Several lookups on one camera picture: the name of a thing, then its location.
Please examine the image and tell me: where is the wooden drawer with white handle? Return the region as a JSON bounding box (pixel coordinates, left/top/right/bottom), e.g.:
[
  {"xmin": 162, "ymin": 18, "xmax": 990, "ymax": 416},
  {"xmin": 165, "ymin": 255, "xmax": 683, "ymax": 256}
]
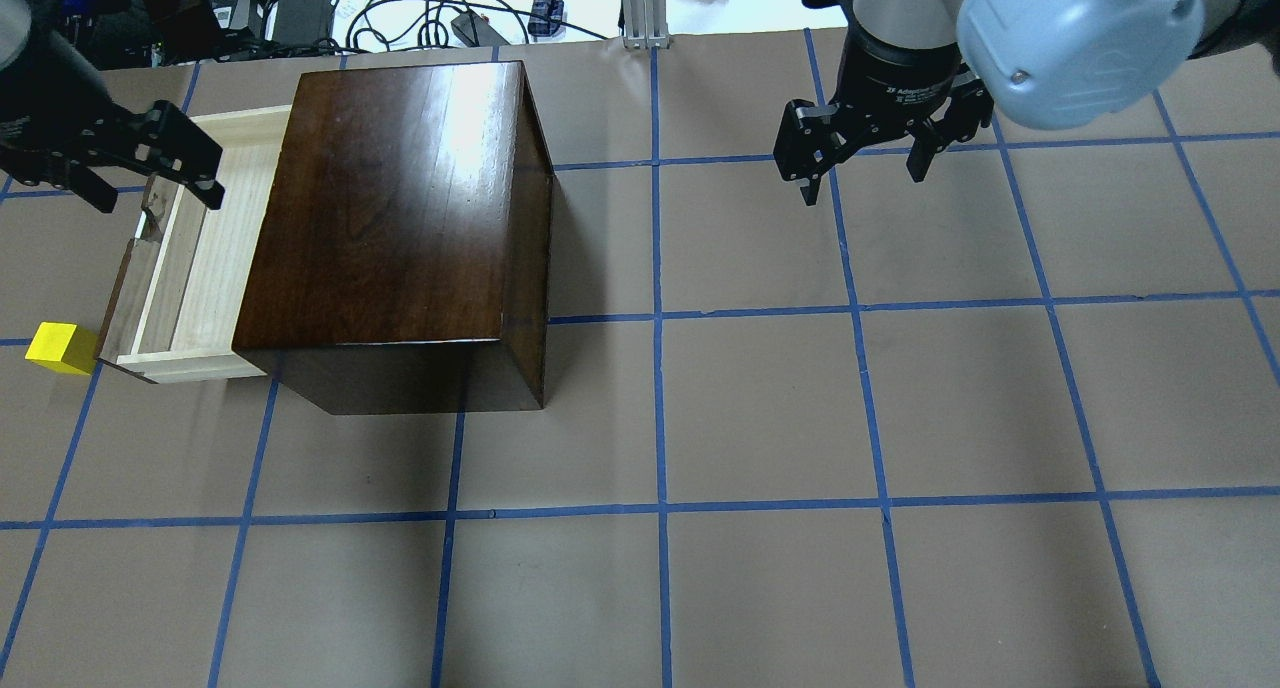
[{"xmin": 97, "ymin": 105, "xmax": 291, "ymax": 384}]

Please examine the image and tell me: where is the aluminium frame post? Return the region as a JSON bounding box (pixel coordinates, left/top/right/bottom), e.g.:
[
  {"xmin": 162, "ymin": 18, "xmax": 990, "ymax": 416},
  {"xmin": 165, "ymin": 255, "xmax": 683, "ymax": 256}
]
[{"xmin": 621, "ymin": 0, "xmax": 671, "ymax": 50}]

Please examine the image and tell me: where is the brown paper table mat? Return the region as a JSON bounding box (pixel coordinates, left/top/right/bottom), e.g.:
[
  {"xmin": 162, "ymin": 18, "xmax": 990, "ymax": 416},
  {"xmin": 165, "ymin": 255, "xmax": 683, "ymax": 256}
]
[{"xmin": 1, "ymin": 29, "xmax": 1279, "ymax": 687}]

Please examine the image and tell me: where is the small blue connector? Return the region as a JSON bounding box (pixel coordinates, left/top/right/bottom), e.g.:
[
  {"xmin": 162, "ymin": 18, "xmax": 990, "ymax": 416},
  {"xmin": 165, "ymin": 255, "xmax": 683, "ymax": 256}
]
[{"xmin": 526, "ymin": 0, "xmax": 564, "ymax": 38}]

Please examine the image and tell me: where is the yellow block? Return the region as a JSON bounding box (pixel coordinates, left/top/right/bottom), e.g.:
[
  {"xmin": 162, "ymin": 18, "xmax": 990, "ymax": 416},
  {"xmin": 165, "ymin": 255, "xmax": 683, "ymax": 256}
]
[{"xmin": 26, "ymin": 322, "xmax": 99, "ymax": 375}]

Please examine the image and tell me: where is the dark wooden drawer box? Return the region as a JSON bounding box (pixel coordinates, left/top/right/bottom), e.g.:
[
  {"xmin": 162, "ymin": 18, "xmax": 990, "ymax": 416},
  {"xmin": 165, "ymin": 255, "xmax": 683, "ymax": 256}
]
[{"xmin": 230, "ymin": 61, "xmax": 556, "ymax": 416}]

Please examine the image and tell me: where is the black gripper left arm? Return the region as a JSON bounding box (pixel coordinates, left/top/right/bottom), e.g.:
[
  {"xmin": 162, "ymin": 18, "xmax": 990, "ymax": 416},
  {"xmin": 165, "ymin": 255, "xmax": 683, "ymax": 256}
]
[{"xmin": 1, "ymin": 63, "xmax": 225, "ymax": 214}]

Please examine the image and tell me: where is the black laptop power brick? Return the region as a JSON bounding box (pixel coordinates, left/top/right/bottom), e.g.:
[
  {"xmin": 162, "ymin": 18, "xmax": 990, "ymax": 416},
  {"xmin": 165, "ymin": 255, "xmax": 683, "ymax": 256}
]
[{"xmin": 269, "ymin": 0, "xmax": 335, "ymax": 45}]

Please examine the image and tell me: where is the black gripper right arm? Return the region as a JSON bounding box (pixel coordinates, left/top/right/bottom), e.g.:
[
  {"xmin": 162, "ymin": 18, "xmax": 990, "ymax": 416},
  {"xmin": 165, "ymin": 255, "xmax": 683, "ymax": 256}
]
[{"xmin": 773, "ymin": 28, "xmax": 995, "ymax": 208}]

